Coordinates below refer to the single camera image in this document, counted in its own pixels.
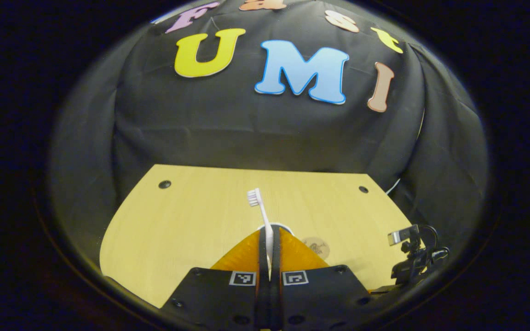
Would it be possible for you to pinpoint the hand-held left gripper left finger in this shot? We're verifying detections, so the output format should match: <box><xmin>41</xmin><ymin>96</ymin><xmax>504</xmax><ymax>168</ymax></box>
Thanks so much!
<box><xmin>161</xmin><ymin>230</ymin><xmax>270</xmax><ymax>331</ymax></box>

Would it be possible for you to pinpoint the black backdrop cloth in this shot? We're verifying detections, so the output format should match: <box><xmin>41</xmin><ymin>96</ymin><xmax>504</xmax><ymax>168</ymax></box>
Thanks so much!
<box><xmin>49</xmin><ymin>0</ymin><xmax>491</xmax><ymax>295</ymax></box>

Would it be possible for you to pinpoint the wooden desktop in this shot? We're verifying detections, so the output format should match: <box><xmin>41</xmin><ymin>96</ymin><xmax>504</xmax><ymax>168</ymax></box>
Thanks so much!
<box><xmin>99</xmin><ymin>164</ymin><xmax>413</xmax><ymax>308</ymax></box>

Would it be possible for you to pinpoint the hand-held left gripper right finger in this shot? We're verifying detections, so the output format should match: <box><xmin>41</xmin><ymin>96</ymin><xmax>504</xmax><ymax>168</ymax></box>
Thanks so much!
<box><xmin>272</xmin><ymin>228</ymin><xmax>371</xmax><ymax>331</ymax></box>

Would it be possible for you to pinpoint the round wooden coaster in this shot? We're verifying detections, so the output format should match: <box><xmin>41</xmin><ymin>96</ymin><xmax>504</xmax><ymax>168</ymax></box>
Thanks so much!
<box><xmin>302</xmin><ymin>237</ymin><xmax>330</xmax><ymax>259</ymax></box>

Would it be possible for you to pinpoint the white toothbrush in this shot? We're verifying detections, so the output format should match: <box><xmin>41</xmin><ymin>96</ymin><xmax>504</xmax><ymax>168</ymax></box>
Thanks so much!
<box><xmin>247</xmin><ymin>188</ymin><xmax>275</xmax><ymax>281</ymax></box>

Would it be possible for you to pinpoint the white cable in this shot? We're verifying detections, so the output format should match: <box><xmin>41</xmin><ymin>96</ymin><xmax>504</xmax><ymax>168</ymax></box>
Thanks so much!
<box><xmin>385</xmin><ymin>108</ymin><xmax>426</xmax><ymax>196</ymax></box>

